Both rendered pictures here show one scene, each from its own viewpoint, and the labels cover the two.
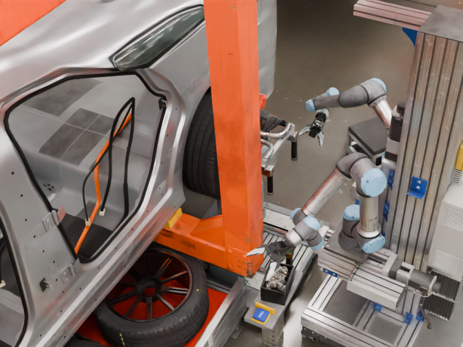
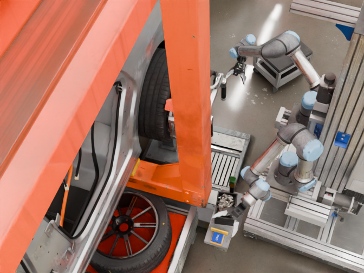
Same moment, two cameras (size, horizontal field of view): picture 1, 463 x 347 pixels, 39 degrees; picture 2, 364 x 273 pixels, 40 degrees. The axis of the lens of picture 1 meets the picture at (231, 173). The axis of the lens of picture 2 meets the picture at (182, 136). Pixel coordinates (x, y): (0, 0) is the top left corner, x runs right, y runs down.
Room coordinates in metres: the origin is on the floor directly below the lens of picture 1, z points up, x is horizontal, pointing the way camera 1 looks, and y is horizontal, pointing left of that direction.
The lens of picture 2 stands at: (0.82, 0.22, 3.67)
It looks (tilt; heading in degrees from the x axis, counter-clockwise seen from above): 56 degrees down; 353
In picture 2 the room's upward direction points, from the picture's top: 6 degrees counter-clockwise
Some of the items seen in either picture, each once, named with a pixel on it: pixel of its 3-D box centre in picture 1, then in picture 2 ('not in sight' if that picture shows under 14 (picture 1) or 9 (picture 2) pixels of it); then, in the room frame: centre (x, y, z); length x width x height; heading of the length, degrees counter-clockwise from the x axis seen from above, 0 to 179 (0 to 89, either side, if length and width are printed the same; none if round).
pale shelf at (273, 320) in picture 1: (274, 296); (224, 218); (2.22, -0.19, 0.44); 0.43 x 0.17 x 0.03; 149
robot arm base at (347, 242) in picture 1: (353, 234); (286, 171); (2.25, -0.61, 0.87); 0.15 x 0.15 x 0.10
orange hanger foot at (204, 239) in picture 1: (191, 225); (150, 171); (2.56, 0.25, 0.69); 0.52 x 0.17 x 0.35; 59
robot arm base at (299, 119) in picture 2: not in sight; (307, 113); (2.65, -0.89, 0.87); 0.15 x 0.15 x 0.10
